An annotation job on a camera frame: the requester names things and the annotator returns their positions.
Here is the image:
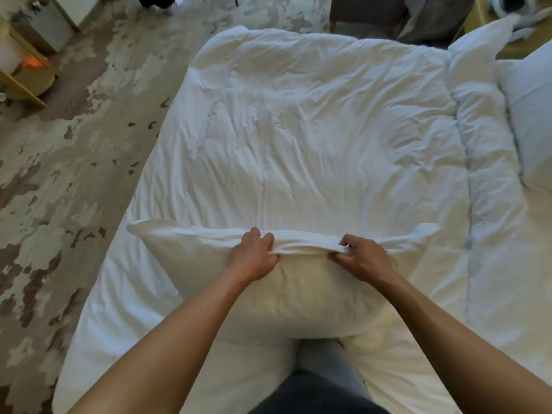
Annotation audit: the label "person's right hand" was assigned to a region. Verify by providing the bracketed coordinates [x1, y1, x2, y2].
[329, 233, 396, 286]

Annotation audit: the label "grey cloth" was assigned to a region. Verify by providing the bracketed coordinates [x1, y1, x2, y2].
[397, 0, 477, 49]

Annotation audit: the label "dark shirt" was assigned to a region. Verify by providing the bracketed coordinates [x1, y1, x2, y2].
[249, 370, 391, 414]

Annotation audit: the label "white duvet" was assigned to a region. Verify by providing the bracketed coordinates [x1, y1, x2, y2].
[52, 25, 552, 414]

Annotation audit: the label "grey upholstered chair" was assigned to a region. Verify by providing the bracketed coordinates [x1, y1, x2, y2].
[329, 0, 410, 39]

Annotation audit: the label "person's left forearm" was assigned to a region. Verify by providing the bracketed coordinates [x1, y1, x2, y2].
[67, 265, 279, 414]

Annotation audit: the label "grey trousers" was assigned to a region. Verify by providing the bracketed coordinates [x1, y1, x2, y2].
[296, 338, 372, 401]

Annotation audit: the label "person's left hand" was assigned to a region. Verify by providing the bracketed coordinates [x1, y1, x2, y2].
[228, 227, 279, 284]

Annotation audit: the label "gold side table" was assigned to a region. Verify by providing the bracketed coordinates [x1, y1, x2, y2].
[0, 16, 62, 109]

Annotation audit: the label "white cabinet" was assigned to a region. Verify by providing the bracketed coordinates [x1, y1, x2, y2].
[8, 0, 105, 54]

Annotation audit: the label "white pillow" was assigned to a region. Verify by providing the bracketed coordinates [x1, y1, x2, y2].
[495, 51, 552, 192]
[126, 220, 441, 342]
[448, 14, 523, 84]

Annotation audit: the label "person's right forearm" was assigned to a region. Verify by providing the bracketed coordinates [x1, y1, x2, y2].
[367, 271, 552, 414]

